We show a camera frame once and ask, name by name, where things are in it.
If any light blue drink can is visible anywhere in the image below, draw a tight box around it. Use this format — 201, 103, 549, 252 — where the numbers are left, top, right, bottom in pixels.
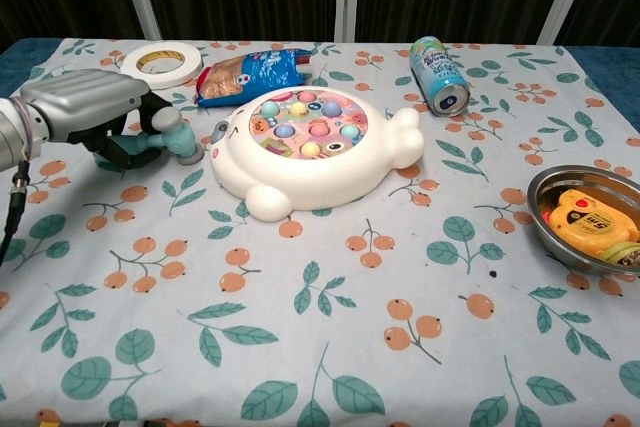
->
409, 36, 472, 119

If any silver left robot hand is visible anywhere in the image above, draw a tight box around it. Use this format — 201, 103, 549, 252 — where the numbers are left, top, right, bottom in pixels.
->
19, 69, 176, 172

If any white tape roll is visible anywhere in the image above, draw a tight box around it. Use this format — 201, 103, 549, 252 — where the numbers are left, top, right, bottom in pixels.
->
119, 39, 204, 91

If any white fish toy board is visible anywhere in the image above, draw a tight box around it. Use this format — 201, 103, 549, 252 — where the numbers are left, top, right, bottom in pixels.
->
208, 87, 425, 224

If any yellow tape measure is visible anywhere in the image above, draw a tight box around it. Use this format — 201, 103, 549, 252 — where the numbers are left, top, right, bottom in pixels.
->
542, 189, 640, 261

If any stainless steel bowl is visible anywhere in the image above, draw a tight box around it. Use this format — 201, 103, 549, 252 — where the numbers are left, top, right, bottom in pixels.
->
527, 165, 640, 276

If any blue snack bag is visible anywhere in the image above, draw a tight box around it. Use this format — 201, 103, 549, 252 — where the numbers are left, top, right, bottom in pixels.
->
193, 48, 314, 109

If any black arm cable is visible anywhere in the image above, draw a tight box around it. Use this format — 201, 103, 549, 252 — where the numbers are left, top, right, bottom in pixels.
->
0, 146, 32, 269

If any floral tablecloth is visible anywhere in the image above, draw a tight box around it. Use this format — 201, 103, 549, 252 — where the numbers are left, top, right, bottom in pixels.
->
0, 38, 640, 427

